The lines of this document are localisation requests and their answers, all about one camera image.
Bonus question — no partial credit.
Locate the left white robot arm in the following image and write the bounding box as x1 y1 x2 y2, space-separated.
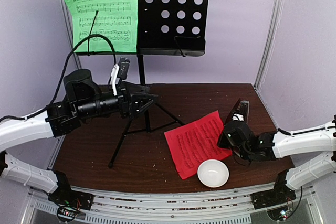
1 69 158 205

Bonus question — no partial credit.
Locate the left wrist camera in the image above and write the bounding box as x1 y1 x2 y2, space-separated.
108 58 131 96

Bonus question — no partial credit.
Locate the aluminium front rail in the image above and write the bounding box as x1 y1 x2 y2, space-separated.
26 179 323 224

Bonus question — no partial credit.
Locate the black perforated music stand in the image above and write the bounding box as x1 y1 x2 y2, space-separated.
75 0 212 168

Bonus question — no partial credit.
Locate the red wooden metronome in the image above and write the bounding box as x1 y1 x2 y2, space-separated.
227 99 250 124

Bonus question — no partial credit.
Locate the white ceramic bowl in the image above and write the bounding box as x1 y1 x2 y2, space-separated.
197 159 229 188

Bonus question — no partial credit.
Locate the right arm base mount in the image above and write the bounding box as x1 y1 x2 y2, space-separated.
251 189 297 222

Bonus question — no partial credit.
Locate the green sheet music paper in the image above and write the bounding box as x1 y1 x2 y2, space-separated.
64 0 138 54

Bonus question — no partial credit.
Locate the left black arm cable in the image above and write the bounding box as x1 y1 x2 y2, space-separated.
0 34 118 122

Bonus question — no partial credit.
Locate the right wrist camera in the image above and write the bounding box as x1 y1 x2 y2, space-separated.
232 113 244 121

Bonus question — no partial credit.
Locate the right aluminium frame post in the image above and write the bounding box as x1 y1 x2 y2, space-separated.
254 0 284 92

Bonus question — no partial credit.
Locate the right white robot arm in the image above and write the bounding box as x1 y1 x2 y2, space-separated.
217 114 335 204

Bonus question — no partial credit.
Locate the red sheet music paper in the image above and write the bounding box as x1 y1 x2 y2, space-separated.
164 111 232 180

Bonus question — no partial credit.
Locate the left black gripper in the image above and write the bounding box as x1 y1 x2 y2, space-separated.
76 81 158 120

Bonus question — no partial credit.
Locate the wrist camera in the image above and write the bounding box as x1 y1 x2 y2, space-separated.
232 113 244 121
108 58 131 96

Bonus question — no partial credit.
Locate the left aluminium frame post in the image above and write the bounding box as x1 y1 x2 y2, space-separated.
59 0 82 70

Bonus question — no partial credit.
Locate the aluminium frame post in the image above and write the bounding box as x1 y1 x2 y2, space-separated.
254 0 284 92
59 0 82 70

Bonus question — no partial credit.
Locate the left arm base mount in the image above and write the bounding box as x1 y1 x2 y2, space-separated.
48 171 94 223

